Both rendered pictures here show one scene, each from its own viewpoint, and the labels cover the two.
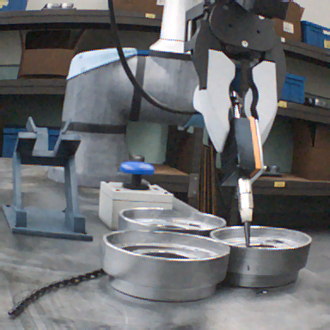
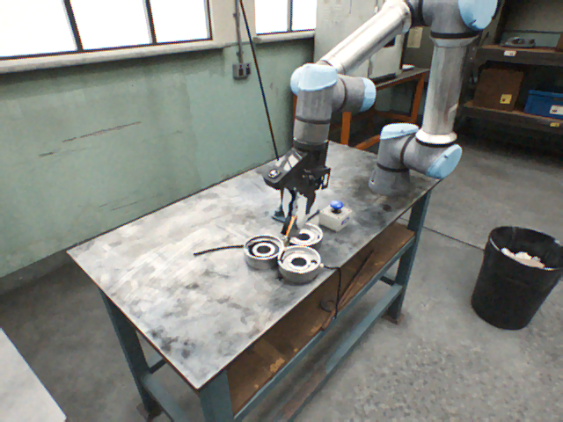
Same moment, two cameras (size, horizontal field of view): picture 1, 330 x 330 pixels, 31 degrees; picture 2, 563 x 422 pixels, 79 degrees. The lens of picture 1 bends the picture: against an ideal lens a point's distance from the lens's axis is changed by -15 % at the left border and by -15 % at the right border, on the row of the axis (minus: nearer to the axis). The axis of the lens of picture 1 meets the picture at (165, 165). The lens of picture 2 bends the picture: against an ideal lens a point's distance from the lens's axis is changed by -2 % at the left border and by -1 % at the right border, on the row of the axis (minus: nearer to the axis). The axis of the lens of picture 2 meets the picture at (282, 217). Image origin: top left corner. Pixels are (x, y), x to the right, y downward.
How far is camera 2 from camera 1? 0.81 m
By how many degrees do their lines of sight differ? 61
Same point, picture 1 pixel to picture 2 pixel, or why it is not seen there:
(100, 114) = (386, 163)
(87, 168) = (376, 185)
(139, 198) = (327, 216)
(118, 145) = (395, 178)
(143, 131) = not seen: outside the picture
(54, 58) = not seen: outside the picture
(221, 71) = (287, 198)
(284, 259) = (285, 272)
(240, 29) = (294, 182)
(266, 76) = (302, 203)
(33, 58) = not seen: outside the picture
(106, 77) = (390, 145)
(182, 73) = (420, 152)
